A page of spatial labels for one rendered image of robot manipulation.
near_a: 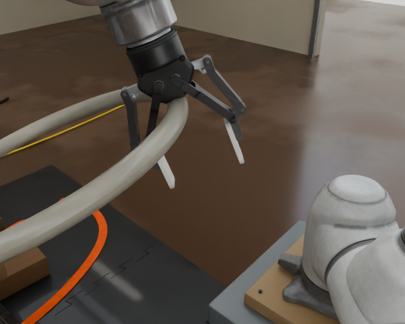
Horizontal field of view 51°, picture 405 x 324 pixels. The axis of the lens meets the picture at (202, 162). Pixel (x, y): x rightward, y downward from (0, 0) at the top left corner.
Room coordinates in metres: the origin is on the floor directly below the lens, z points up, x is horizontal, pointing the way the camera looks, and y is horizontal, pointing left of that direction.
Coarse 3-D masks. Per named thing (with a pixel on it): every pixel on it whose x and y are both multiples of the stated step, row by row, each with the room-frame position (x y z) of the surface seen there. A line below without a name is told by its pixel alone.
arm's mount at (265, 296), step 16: (272, 272) 0.71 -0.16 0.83; (288, 272) 0.71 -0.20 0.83; (256, 288) 0.66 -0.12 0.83; (272, 288) 0.66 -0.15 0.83; (256, 304) 0.63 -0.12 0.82; (272, 304) 0.62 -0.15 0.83; (288, 304) 0.62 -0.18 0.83; (272, 320) 0.60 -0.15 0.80; (288, 320) 0.58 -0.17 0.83; (304, 320) 0.58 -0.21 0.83; (320, 320) 0.58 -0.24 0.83; (336, 320) 0.57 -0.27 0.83
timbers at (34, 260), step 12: (0, 228) 1.79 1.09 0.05; (36, 252) 1.53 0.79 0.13; (12, 264) 1.44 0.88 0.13; (24, 264) 1.44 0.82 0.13; (36, 264) 1.46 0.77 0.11; (12, 276) 1.38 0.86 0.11; (24, 276) 1.41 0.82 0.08; (36, 276) 1.45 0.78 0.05; (0, 288) 1.34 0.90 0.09; (12, 288) 1.37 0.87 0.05; (0, 300) 1.33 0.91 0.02
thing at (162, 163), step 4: (164, 156) 0.58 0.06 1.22; (160, 160) 0.55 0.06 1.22; (164, 160) 0.57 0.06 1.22; (160, 164) 0.55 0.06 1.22; (164, 164) 0.56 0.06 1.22; (164, 168) 0.55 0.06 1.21; (168, 168) 0.57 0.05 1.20; (164, 172) 0.55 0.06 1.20; (168, 172) 0.56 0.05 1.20; (168, 176) 0.55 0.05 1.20; (172, 176) 0.57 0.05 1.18; (168, 180) 0.55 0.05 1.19; (172, 180) 0.56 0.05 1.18; (168, 184) 0.55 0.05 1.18; (172, 184) 0.55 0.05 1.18
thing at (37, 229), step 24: (96, 96) 0.78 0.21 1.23; (120, 96) 0.74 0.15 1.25; (144, 96) 0.70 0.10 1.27; (48, 120) 0.76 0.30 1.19; (72, 120) 0.77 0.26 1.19; (168, 120) 0.49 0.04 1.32; (0, 144) 0.71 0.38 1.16; (144, 144) 0.44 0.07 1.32; (168, 144) 0.46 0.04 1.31; (120, 168) 0.40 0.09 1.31; (144, 168) 0.41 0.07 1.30; (96, 192) 0.37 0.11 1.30; (120, 192) 0.38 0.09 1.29; (48, 216) 0.34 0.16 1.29; (72, 216) 0.35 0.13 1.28; (0, 240) 0.32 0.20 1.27; (24, 240) 0.32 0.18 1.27
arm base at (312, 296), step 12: (288, 264) 0.71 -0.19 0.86; (300, 264) 0.69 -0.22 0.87; (300, 276) 0.66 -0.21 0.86; (288, 288) 0.64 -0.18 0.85; (300, 288) 0.64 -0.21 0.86; (312, 288) 0.62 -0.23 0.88; (288, 300) 0.62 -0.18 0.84; (300, 300) 0.62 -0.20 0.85; (312, 300) 0.61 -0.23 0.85; (324, 300) 0.60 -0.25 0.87; (324, 312) 0.59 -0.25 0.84
